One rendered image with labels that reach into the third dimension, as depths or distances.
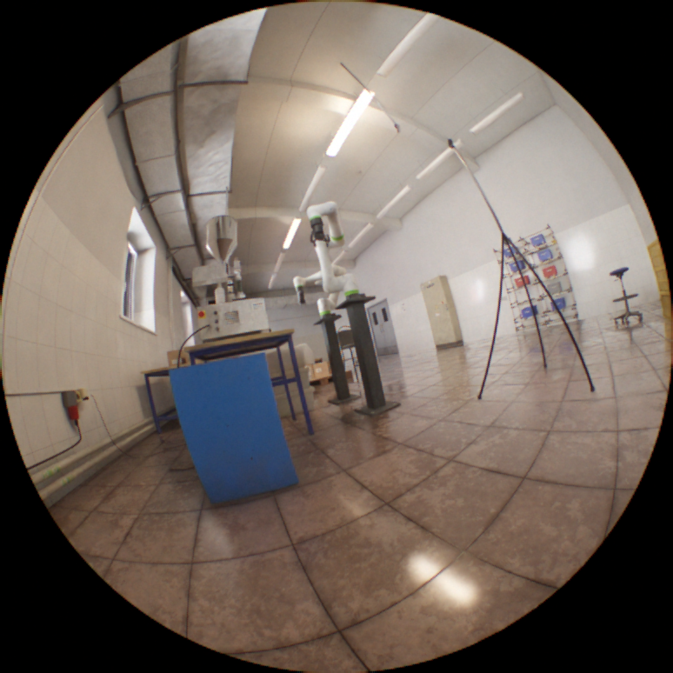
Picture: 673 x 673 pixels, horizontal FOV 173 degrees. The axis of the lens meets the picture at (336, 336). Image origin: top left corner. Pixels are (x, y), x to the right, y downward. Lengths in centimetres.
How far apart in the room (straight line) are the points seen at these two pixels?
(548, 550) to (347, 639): 45
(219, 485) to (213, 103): 343
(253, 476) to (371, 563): 61
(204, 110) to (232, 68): 64
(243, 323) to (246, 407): 76
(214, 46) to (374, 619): 353
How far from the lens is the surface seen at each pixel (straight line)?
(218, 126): 338
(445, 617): 57
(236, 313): 156
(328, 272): 193
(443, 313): 636
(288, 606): 64
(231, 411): 93
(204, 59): 306
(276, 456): 99
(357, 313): 181
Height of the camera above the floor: 54
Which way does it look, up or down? 4 degrees up
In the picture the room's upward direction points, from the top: 12 degrees counter-clockwise
